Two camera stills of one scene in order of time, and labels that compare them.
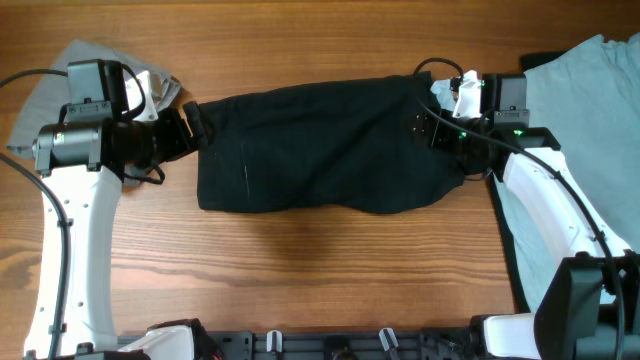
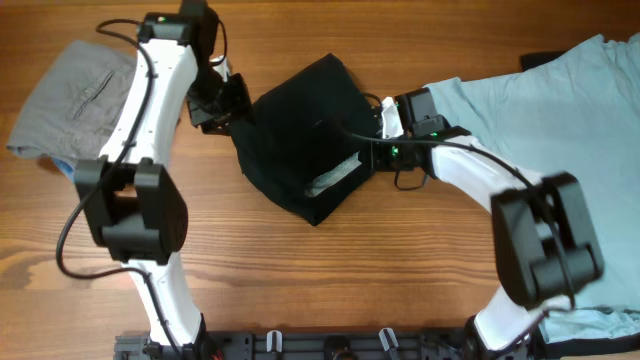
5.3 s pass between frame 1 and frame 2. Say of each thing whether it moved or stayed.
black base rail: stayed
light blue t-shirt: stayed
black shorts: moved
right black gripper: moved
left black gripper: moved
